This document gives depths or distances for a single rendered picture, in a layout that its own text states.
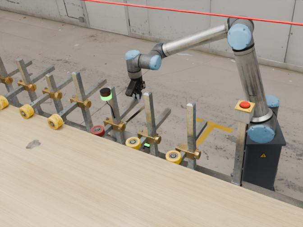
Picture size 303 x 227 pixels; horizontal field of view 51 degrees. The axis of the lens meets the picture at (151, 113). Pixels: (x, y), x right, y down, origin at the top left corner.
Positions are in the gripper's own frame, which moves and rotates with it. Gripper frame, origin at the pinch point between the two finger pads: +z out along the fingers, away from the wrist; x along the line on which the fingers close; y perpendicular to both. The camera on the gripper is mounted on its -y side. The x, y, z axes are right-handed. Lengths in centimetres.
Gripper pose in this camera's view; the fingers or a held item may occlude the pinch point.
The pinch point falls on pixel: (136, 102)
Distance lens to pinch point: 219.2
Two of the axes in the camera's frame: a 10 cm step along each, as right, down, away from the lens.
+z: 0.9, 7.9, 6.0
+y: 5.1, -5.6, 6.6
